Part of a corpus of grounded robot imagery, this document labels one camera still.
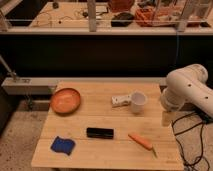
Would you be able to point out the orange crate in background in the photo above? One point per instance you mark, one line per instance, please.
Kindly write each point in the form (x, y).
(150, 17)

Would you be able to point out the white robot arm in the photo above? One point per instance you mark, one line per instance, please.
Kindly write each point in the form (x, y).
(187, 84)

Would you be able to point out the black object on back table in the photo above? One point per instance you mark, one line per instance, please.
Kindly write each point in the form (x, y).
(122, 20)

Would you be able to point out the black rectangular box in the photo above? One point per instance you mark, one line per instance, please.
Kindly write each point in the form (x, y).
(100, 133)

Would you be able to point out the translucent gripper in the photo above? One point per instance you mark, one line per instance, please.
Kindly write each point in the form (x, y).
(167, 118)

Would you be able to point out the white ceramic cup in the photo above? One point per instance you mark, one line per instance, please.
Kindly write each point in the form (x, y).
(138, 100)

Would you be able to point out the orange wooden bowl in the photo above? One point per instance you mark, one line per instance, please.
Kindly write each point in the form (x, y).
(65, 101)

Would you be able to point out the blue cloth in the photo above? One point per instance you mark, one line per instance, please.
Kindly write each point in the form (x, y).
(61, 145)

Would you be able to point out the orange pepper with green stem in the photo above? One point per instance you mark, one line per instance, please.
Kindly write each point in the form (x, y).
(143, 141)

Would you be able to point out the grey metal rail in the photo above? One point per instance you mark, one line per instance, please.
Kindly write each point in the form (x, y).
(47, 85)

